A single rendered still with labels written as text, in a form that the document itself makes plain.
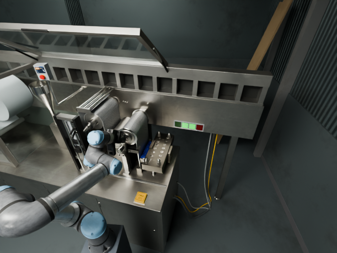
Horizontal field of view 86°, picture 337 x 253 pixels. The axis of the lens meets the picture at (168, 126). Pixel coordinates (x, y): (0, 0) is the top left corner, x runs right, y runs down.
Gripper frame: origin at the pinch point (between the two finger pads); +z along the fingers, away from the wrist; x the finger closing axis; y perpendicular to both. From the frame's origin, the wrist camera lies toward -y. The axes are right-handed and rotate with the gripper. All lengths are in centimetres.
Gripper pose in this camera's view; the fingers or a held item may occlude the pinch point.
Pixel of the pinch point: (122, 141)
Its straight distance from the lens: 130.9
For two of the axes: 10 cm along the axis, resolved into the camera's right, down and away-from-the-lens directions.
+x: -9.7, -1.5, 2.0
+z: 1.9, 0.7, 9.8
